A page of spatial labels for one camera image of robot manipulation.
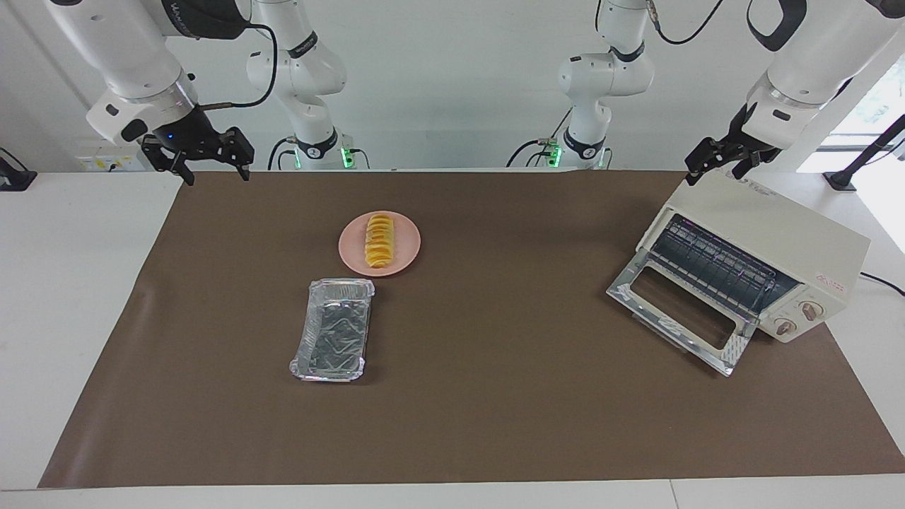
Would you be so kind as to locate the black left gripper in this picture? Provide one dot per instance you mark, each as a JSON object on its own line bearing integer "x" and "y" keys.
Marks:
{"x": 742, "y": 141}

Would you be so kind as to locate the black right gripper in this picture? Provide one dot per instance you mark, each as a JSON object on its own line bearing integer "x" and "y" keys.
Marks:
{"x": 185, "y": 134}

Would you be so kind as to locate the golden sliced bread loaf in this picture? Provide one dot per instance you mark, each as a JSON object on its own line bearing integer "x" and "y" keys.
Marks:
{"x": 380, "y": 240}

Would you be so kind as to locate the aluminium foil tray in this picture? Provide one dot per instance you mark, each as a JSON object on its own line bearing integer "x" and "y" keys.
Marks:
{"x": 332, "y": 332}

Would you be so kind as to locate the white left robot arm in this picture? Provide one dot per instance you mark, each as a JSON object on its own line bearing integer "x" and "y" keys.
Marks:
{"x": 608, "y": 71}

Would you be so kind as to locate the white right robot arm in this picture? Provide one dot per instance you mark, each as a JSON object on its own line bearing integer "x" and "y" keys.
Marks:
{"x": 134, "y": 49}

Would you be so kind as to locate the cream toaster oven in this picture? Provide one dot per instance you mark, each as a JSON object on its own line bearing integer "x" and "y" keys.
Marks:
{"x": 778, "y": 226}

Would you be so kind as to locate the glass oven door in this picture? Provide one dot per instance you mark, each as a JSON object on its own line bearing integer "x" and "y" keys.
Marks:
{"x": 679, "y": 329}

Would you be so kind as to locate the round oven knob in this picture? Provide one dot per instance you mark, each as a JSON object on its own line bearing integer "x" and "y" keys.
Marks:
{"x": 811, "y": 309}
{"x": 785, "y": 326}

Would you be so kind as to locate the black table clamp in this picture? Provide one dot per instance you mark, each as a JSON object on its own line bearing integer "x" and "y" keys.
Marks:
{"x": 14, "y": 177}

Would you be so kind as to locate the pink round plate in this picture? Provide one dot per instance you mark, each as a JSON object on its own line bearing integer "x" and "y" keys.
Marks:
{"x": 406, "y": 247}

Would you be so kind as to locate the brown table mat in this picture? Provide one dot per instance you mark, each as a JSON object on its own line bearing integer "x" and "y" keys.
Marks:
{"x": 495, "y": 396}

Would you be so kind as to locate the white wall socket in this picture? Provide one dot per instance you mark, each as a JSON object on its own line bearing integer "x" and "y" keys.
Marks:
{"x": 106, "y": 159}

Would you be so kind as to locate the black camera stand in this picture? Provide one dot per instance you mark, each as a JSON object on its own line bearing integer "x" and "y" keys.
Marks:
{"x": 866, "y": 155}

